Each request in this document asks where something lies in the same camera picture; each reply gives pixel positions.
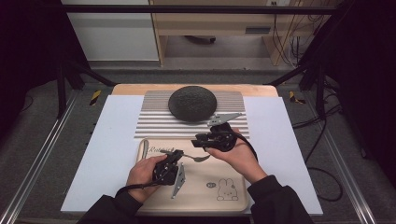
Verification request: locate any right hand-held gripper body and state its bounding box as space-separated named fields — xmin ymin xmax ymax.
xmin=206 ymin=112 xmax=244 ymax=153

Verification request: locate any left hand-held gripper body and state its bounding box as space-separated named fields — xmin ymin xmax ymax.
xmin=151 ymin=154 xmax=187 ymax=200

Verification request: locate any silver spoon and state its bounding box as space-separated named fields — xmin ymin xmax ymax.
xmin=159 ymin=149 xmax=212 ymax=163

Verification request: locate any silver table knife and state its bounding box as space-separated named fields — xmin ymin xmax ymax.
xmin=141 ymin=138 xmax=150 ymax=162

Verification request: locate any black textured plate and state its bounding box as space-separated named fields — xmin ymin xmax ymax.
xmin=167 ymin=85 xmax=219 ymax=123

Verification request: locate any beige plastic tray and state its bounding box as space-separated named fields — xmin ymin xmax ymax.
xmin=135 ymin=137 xmax=250 ymax=214

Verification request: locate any person's left hand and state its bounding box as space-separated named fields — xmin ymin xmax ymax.
xmin=125 ymin=154 xmax=169 ymax=203

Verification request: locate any person's right hand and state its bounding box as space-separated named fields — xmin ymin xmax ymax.
xmin=205 ymin=128 xmax=269 ymax=185

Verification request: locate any striped woven placemat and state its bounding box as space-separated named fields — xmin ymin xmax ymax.
xmin=134 ymin=90 xmax=250 ymax=140

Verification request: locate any white table cover board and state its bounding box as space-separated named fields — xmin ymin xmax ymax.
xmin=60 ymin=94 xmax=324 ymax=217

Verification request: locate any yellow black floor tape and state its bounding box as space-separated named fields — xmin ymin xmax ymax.
xmin=89 ymin=90 xmax=103 ymax=106
xmin=289 ymin=91 xmax=307 ymax=105

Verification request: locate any black stand leg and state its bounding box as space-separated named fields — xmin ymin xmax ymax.
xmin=56 ymin=59 xmax=117 ymax=119
xmin=263 ymin=60 xmax=328 ymax=120

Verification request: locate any light wooden desk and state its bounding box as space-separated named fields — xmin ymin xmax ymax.
xmin=148 ymin=0 xmax=316 ymax=67

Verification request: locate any dark label on desk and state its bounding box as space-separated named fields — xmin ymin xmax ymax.
xmin=245 ymin=26 xmax=272 ymax=35

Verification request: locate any white cabinet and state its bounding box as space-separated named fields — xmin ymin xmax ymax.
xmin=61 ymin=0 xmax=161 ymax=63

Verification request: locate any dark curtain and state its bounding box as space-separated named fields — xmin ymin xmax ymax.
xmin=306 ymin=0 xmax=396 ymax=188
xmin=0 ymin=0 xmax=92 ymax=141

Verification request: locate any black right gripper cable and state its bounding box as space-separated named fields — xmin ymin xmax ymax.
xmin=233 ymin=130 xmax=260 ymax=162

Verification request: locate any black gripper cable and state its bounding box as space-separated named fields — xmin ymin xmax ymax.
xmin=115 ymin=183 xmax=158 ymax=198
xmin=233 ymin=130 xmax=260 ymax=162

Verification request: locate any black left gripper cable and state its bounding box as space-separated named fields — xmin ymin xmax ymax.
xmin=115 ymin=183 xmax=158 ymax=198

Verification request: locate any hanging cable tangle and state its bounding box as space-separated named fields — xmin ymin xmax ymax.
xmin=272 ymin=13 xmax=310 ymax=68

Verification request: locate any metal floor rail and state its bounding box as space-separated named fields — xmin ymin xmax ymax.
xmin=303 ymin=92 xmax=379 ymax=224
xmin=0 ymin=90 xmax=80 ymax=224

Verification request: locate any black floor cable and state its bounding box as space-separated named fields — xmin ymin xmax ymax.
xmin=292 ymin=104 xmax=344 ymax=203

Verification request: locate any black metal frame bar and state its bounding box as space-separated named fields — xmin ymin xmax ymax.
xmin=60 ymin=4 xmax=339 ymax=16

